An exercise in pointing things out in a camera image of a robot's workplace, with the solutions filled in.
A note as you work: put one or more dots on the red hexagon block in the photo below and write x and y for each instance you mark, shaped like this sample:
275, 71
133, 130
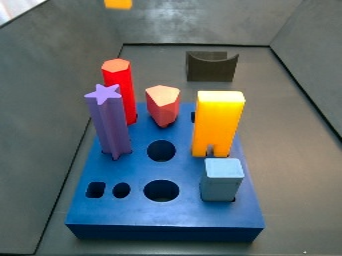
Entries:
117, 74

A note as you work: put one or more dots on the black curved holder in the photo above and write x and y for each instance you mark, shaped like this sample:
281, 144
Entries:
211, 66

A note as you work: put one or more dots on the large yellow notched block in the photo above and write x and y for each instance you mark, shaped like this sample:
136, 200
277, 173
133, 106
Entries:
217, 118

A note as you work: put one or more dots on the purple star block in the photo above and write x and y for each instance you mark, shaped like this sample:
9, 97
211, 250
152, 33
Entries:
106, 108

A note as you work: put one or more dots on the light blue square block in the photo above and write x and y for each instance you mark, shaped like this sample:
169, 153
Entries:
221, 179

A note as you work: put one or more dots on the blue shape sorter board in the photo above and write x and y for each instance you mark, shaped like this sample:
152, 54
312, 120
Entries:
144, 197

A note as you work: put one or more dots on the red pentagon block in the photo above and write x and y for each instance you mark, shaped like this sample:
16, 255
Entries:
164, 100

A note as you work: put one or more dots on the yellow arch block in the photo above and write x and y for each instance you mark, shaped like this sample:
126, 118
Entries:
118, 4

